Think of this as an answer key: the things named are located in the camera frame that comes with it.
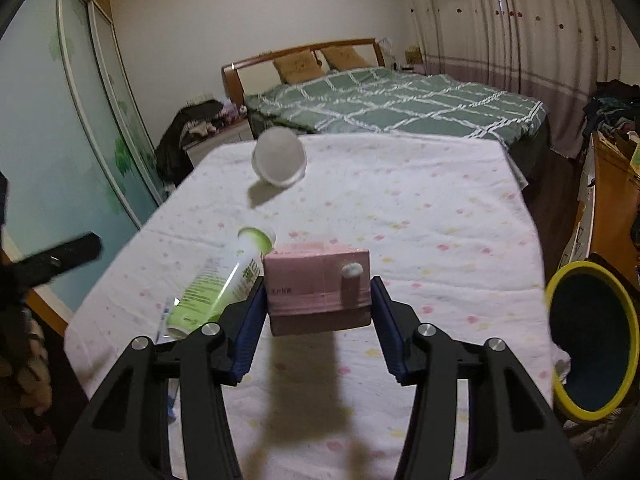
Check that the wooden bed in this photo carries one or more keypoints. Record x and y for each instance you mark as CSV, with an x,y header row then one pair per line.
x,y
250,67

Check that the pink carton box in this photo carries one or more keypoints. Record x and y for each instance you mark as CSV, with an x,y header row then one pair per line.
x,y
310,285

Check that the dark bin with yellow rim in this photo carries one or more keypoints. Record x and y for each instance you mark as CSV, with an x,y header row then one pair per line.
x,y
590,340

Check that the sliding door wardrobe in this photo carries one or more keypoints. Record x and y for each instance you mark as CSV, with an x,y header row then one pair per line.
x,y
50,135

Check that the white nightstand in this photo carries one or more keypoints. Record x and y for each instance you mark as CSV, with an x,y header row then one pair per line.
x,y
220,142

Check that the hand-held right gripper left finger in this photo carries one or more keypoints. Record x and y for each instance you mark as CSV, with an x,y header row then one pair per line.
x,y
250,332

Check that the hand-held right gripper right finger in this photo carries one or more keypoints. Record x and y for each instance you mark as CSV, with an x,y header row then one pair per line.
x,y
387,332

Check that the green checked quilt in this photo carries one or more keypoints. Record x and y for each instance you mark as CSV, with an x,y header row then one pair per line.
x,y
390,100

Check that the translucent plastic cup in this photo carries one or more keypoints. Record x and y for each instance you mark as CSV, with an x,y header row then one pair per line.
x,y
277,155

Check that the green and white tube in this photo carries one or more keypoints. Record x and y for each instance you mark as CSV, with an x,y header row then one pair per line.
x,y
220,280

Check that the pile of clothes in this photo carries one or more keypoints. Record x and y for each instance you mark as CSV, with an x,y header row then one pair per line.
x,y
615,105

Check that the tan pillow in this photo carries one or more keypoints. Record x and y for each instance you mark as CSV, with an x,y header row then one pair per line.
x,y
345,58
297,66

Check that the striped dotted curtain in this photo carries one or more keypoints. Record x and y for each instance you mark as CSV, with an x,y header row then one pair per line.
x,y
525,35

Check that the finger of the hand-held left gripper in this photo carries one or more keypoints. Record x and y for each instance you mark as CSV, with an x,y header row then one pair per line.
x,y
60,257

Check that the person's left hand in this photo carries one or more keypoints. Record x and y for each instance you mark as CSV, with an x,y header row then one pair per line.
x,y
25,365

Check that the dark clothes on nightstand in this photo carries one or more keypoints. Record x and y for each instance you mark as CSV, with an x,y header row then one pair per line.
x,y
175,145

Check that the white spotted tablecloth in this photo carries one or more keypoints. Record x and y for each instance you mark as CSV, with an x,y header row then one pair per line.
x,y
400,210

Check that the wooden cabinet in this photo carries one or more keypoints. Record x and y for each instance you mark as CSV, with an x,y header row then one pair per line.
x,y
612,210

